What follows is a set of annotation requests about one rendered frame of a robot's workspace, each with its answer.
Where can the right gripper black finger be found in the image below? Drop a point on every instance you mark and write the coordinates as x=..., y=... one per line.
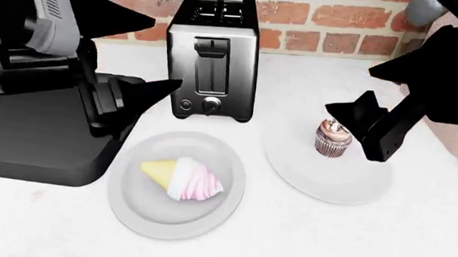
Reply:
x=400, y=68
x=376, y=125

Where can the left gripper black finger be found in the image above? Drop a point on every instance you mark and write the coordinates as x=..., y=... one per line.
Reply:
x=112, y=13
x=143, y=94

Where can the flat white plate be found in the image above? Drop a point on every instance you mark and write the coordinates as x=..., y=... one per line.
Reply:
x=321, y=176

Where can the dark grey tray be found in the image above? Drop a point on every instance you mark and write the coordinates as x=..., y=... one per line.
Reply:
x=33, y=134

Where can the white plate with deep rim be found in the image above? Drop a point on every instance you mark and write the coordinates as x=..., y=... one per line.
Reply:
x=148, y=204

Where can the chocolate frosted cupcake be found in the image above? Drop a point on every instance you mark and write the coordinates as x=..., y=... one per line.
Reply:
x=332, y=140

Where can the beige countertop appliance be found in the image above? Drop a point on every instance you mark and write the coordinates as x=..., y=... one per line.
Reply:
x=457, y=139

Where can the silver black two-slot toaster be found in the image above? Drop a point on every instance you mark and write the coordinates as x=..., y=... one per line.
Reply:
x=212, y=73

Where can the pink white ice cream cone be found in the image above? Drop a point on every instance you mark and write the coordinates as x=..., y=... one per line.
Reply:
x=188, y=178

